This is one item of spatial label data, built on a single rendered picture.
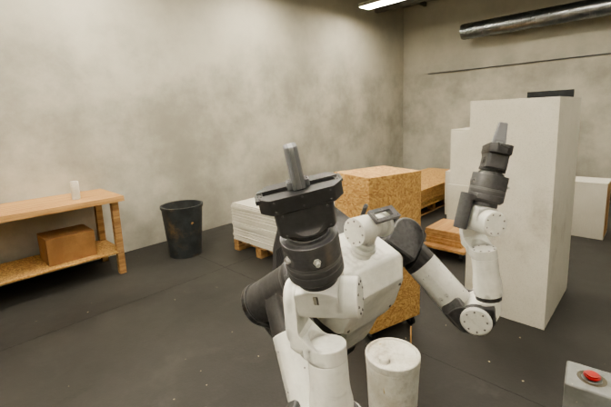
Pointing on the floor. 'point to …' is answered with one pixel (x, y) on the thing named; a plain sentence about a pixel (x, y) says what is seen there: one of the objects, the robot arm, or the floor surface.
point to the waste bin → (183, 227)
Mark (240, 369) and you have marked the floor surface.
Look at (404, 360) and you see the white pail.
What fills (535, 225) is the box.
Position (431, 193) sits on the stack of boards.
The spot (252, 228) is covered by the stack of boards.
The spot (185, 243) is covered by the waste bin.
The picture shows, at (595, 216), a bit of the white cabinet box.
